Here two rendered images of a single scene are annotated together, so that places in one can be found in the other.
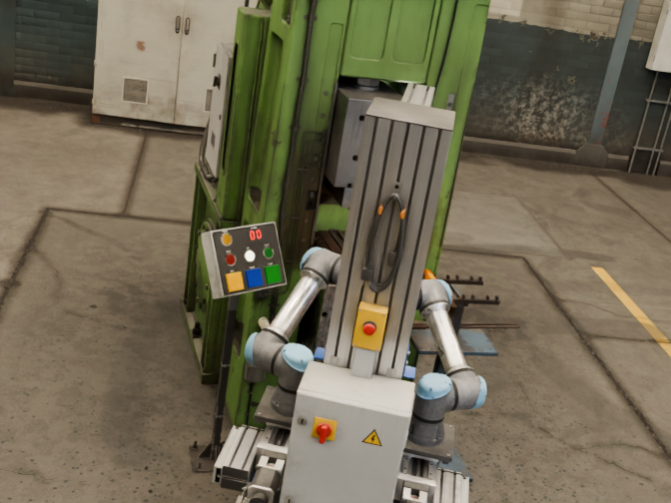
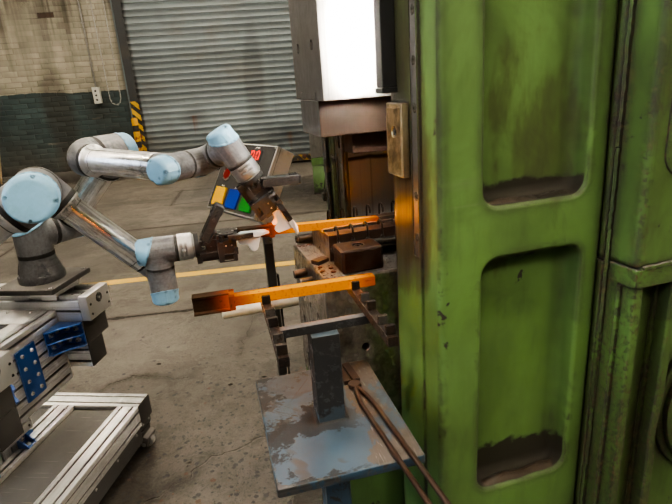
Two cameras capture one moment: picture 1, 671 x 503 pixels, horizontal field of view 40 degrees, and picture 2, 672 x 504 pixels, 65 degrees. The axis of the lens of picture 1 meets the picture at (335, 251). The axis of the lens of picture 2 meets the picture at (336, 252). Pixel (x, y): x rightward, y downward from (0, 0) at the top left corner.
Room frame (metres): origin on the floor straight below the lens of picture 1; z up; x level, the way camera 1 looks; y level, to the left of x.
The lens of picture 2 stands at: (4.08, -1.61, 1.42)
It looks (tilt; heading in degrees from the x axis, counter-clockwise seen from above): 19 degrees down; 94
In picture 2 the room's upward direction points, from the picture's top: 4 degrees counter-clockwise
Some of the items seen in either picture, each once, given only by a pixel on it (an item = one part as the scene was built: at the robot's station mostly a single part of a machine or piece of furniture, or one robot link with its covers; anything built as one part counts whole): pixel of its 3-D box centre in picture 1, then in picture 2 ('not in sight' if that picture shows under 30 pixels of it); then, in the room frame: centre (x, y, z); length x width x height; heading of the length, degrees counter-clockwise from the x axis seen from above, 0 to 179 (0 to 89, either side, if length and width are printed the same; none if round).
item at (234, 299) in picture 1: (226, 359); (274, 301); (3.68, 0.41, 0.54); 0.04 x 0.04 x 1.08; 19
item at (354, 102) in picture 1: (367, 133); (381, 17); (4.15, -0.06, 1.56); 0.42 x 0.39 x 0.40; 19
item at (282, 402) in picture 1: (292, 393); (39, 265); (2.93, 0.07, 0.87); 0.15 x 0.15 x 0.10
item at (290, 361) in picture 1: (295, 365); (33, 232); (2.94, 0.08, 0.98); 0.13 x 0.12 x 0.14; 63
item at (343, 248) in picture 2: not in sight; (358, 255); (4.06, -0.24, 0.95); 0.12 x 0.08 x 0.06; 19
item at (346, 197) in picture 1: (350, 183); (379, 111); (4.14, -0.02, 1.32); 0.42 x 0.20 x 0.10; 19
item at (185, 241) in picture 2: not in sight; (186, 246); (3.58, -0.24, 1.00); 0.08 x 0.05 x 0.08; 110
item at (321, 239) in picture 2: (338, 253); (383, 228); (4.14, -0.02, 0.96); 0.42 x 0.20 x 0.09; 19
